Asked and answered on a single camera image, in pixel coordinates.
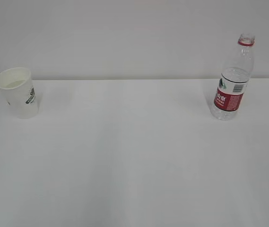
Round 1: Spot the clear Nongfu Spring water bottle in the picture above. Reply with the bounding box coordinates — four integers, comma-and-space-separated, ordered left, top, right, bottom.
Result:
211, 33, 255, 121

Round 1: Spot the white paper cup green logo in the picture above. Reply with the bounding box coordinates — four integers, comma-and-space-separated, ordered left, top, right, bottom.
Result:
0, 67, 38, 119

